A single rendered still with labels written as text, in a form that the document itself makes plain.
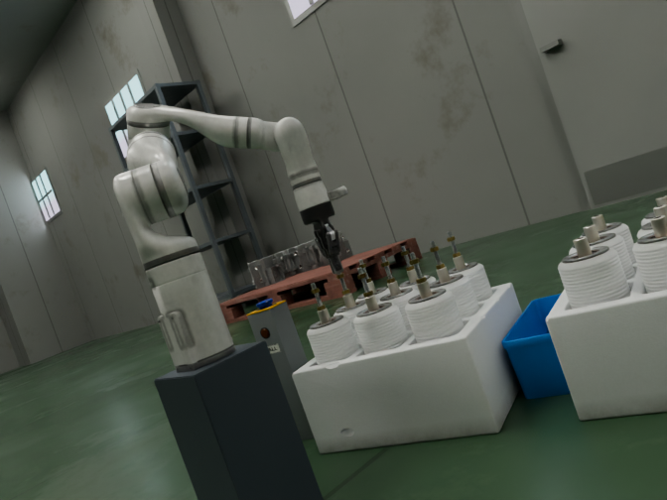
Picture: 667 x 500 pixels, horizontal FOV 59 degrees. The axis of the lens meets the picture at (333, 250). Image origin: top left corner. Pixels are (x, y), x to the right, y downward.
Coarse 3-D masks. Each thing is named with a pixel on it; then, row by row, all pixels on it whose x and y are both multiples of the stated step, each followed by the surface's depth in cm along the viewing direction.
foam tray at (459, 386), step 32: (512, 288) 134; (480, 320) 110; (512, 320) 127; (384, 352) 111; (416, 352) 107; (448, 352) 104; (480, 352) 105; (320, 384) 118; (352, 384) 114; (384, 384) 111; (416, 384) 108; (448, 384) 105; (480, 384) 102; (512, 384) 115; (320, 416) 120; (352, 416) 116; (384, 416) 112; (416, 416) 109; (448, 416) 106; (480, 416) 103; (320, 448) 121; (352, 448) 118
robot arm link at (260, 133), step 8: (248, 120) 129; (256, 120) 130; (248, 128) 128; (256, 128) 129; (264, 128) 132; (272, 128) 134; (248, 136) 129; (256, 136) 129; (264, 136) 132; (272, 136) 134; (248, 144) 130; (256, 144) 130; (264, 144) 133; (272, 144) 134
